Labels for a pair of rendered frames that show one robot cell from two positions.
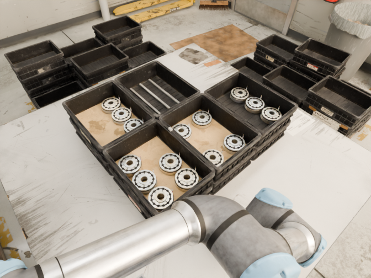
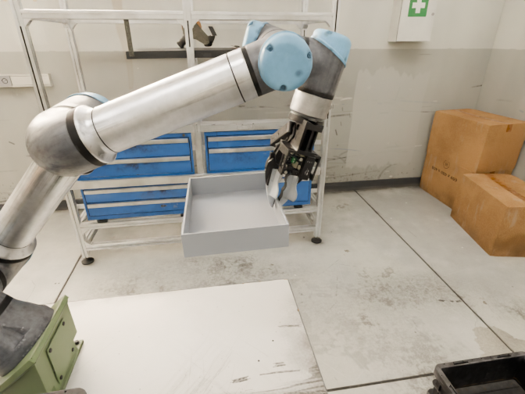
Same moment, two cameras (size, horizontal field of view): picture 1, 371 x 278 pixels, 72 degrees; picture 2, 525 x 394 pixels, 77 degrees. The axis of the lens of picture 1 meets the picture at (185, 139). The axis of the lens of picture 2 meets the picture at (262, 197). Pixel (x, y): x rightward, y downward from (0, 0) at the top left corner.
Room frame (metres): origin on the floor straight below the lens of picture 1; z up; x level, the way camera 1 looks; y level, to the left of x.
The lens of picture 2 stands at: (0.51, 0.50, 1.42)
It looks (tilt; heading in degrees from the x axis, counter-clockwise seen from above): 26 degrees down; 212
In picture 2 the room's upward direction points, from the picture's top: straight up
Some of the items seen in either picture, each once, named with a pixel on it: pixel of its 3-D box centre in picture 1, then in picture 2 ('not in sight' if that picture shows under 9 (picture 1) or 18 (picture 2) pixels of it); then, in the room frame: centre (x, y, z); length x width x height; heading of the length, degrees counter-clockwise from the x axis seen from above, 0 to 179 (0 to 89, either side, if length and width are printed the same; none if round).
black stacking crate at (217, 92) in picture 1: (247, 107); not in sight; (1.02, -0.33, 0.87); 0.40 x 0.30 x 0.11; 43
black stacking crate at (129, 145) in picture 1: (158, 169); not in sight; (0.61, 0.11, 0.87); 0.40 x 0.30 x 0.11; 43
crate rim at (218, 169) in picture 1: (208, 127); not in sight; (0.82, -0.11, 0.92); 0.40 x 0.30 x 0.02; 43
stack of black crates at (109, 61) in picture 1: (105, 79); not in sight; (1.90, 0.74, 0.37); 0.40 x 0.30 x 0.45; 131
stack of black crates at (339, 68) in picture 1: (312, 73); not in sight; (2.05, -1.19, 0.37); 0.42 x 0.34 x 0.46; 41
